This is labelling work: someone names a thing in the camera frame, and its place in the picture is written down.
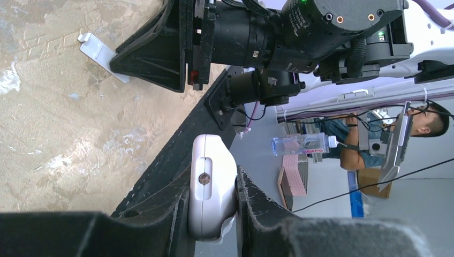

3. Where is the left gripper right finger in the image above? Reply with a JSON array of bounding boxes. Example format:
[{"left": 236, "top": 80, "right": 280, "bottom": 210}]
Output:
[{"left": 236, "top": 166, "right": 433, "bottom": 256}]

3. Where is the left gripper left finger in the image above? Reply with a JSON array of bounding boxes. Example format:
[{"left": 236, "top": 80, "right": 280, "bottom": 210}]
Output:
[{"left": 1, "top": 169, "right": 195, "bottom": 256}]

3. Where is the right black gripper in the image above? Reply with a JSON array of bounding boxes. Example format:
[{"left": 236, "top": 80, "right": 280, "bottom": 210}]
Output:
[{"left": 109, "top": 1, "right": 216, "bottom": 93}]

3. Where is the white battery cover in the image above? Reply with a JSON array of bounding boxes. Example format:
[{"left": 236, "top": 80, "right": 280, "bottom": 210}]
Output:
[{"left": 77, "top": 33, "right": 130, "bottom": 84}]

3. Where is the white AC remote control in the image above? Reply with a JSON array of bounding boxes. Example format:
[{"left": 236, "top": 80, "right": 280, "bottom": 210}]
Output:
[{"left": 188, "top": 134, "right": 238, "bottom": 244}]

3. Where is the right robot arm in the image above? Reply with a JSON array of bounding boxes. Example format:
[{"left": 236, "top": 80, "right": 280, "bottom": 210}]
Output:
[{"left": 109, "top": 1, "right": 453, "bottom": 120}]

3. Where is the clear water bottle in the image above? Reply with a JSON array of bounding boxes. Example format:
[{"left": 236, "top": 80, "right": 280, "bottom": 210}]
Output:
[{"left": 271, "top": 133, "right": 339, "bottom": 156}]

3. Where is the cardboard box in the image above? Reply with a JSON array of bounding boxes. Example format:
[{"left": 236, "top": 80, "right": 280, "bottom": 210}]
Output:
[{"left": 357, "top": 168, "right": 392, "bottom": 199}]

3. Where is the seated person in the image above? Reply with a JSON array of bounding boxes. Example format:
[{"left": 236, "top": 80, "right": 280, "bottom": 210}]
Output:
[{"left": 317, "top": 101, "right": 451, "bottom": 171}]

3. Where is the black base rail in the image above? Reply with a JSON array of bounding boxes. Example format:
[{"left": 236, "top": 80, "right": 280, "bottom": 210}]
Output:
[{"left": 111, "top": 66, "right": 243, "bottom": 218}]

